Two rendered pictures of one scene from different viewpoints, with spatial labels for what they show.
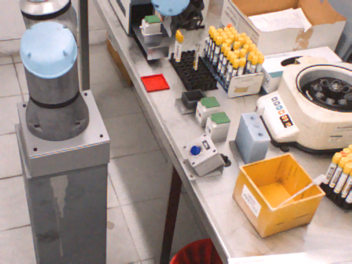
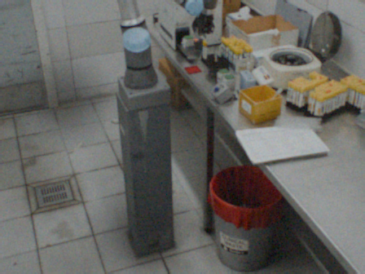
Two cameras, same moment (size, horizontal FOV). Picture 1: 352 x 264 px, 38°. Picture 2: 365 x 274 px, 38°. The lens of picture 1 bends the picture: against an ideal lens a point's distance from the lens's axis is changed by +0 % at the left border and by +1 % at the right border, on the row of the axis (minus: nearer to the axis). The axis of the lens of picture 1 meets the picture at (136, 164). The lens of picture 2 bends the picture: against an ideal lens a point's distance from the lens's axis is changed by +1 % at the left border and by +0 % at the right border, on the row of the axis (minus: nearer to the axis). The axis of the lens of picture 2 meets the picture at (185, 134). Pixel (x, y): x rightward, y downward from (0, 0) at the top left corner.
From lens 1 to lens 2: 1.20 m
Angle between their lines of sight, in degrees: 14
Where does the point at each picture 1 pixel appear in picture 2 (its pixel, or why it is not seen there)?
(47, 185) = (137, 117)
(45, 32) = (134, 32)
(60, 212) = (144, 137)
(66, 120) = (146, 77)
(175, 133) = (206, 89)
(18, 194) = (105, 178)
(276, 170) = (260, 95)
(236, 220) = (240, 119)
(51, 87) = (138, 57)
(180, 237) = not seen: hidden behind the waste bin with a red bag
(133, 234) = (188, 195)
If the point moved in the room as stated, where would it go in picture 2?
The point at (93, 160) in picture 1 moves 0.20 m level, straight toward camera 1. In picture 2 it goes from (161, 100) to (165, 123)
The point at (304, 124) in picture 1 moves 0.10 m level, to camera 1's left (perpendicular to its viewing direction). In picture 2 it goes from (274, 75) to (252, 75)
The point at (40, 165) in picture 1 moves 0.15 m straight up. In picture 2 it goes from (134, 102) to (131, 71)
